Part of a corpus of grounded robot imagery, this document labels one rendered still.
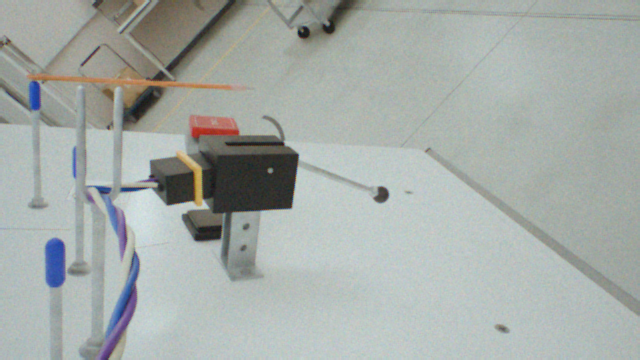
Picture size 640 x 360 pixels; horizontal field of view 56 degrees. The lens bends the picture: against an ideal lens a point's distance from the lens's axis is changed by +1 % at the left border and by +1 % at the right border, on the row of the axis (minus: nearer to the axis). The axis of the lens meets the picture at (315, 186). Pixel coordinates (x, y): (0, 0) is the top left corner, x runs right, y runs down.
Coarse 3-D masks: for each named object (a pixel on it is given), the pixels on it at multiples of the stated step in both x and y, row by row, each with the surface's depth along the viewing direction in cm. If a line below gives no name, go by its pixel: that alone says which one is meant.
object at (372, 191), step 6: (300, 162) 41; (306, 162) 42; (270, 168) 38; (306, 168) 42; (312, 168) 42; (318, 168) 42; (318, 174) 42; (324, 174) 42; (330, 174) 43; (336, 180) 43; (342, 180) 43; (348, 180) 44; (354, 186) 44; (360, 186) 44; (366, 186) 45; (372, 186) 45; (366, 192) 45; (372, 192) 45
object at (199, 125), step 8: (192, 120) 63; (200, 120) 64; (208, 120) 64; (216, 120) 65; (224, 120) 65; (232, 120) 66; (192, 128) 61; (200, 128) 61; (208, 128) 62; (216, 128) 62; (224, 128) 62; (232, 128) 62; (192, 136) 61
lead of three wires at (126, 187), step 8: (104, 184) 35; (112, 184) 35; (128, 184) 36; (136, 184) 36; (144, 184) 36; (152, 184) 36; (88, 192) 29; (104, 192) 34; (120, 192) 35; (128, 192) 36
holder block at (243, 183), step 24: (216, 144) 38; (240, 144) 39; (264, 144) 40; (216, 168) 37; (240, 168) 37; (264, 168) 38; (288, 168) 39; (216, 192) 37; (240, 192) 38; (264, 192) 39; (288, 192) 39
